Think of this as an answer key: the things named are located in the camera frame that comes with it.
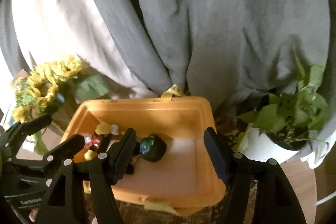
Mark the black sequin pouch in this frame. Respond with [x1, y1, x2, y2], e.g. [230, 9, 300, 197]
[139, 134, 167, 162]

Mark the sunflower bouquet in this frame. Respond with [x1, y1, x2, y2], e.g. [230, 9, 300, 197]
[10, 54, 109, 156]

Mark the white ribbed plant pot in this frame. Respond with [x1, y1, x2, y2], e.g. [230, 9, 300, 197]
[238, 127, 298, 164]

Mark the orange plastic storage crate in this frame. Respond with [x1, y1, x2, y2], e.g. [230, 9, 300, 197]
[60, 84, 227, 217]

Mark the green potted plant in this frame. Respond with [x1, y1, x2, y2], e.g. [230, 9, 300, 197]
[238, 64, 331, 151]

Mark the patterned oriental rug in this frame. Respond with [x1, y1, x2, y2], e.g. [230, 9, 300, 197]
[84, 103, 258, 224]

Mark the beige curtain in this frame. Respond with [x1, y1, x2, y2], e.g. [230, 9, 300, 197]
[12, 0, 155, 99]

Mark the dark grey curtain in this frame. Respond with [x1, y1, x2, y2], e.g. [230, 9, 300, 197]
[1, 0, 335, 114]

